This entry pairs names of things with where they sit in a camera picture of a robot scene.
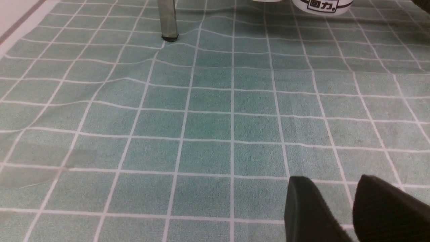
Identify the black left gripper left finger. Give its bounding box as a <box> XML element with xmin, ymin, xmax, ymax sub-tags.
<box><xmin>284</xmin><ymin>176</ymin><xmax>352</xmax><ymax>242</ymax></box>

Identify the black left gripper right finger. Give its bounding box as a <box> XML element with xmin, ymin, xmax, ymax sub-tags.
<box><xmin>353</xmin><ymin>175</ymin><xmax>430</xmax><ymax>242</ymax></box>

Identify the metal shoe rack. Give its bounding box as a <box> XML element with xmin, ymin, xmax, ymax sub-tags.
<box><xmin>157</xmin><ymin>0</ymin><xmax>179</xmax><ymax>42</ymax></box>

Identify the black canvas sneaker right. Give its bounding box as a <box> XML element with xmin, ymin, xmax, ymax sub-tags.
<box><xmin>292</xmin><ymin>0</ymin><xmax>353</xmax><ymax>16</ymax></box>

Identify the green checkered cloth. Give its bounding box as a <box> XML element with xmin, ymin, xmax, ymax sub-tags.
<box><xmin>0</xmin><ymin>0</ymin><xmax>430</xmax><ymax>242</ymax></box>

